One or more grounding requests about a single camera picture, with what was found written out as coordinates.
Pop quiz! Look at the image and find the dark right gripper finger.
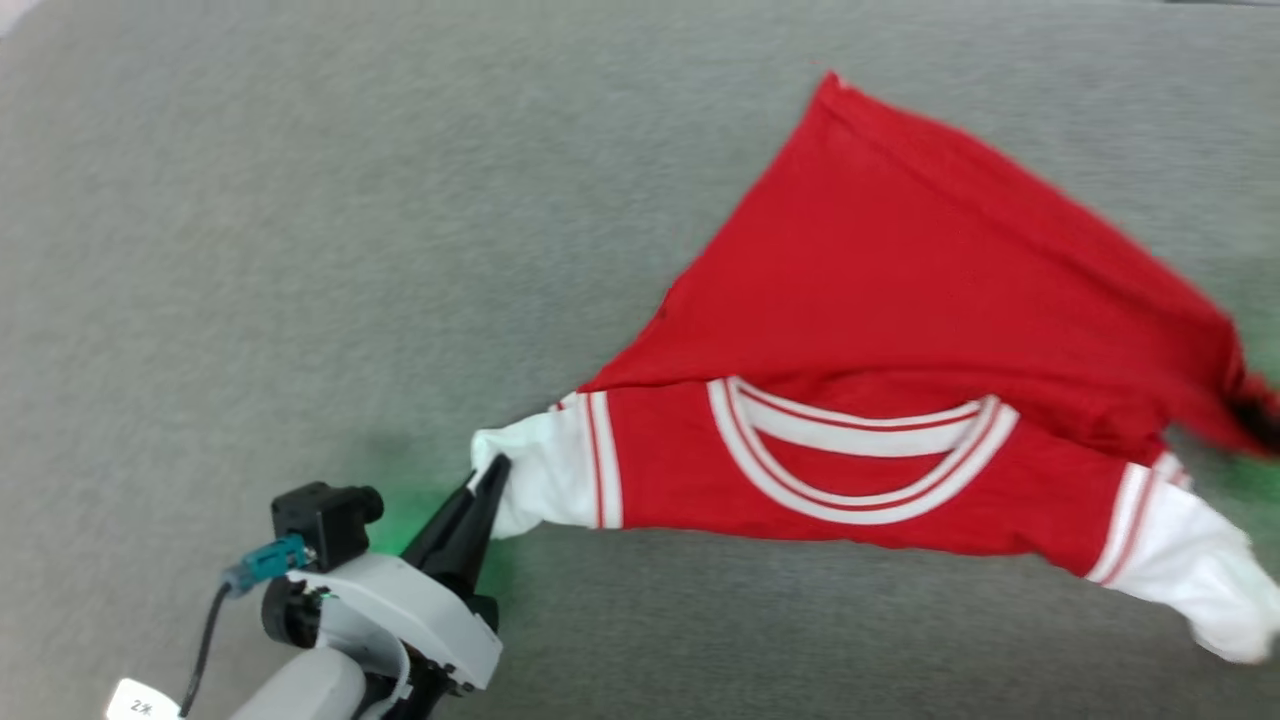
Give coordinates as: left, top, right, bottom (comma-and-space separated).
1227, 387, 1280, 452

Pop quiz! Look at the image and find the grey fabric sofa cushion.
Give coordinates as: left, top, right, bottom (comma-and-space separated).
0, 0, 1280, 720

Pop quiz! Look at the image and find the white cable label tag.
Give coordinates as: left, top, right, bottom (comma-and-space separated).
104, 678, 183, 720

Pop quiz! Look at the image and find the red and white shirt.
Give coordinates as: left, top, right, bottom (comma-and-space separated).
470, 70, 1280, 666

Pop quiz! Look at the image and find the grey left camera cable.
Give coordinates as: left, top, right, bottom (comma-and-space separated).
178, 580, 241, 717

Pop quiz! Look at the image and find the teal left camera connector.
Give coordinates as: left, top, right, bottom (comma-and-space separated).
222, 534, 308, 599

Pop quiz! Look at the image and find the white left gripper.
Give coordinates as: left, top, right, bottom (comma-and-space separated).
261, 453, 514, 720

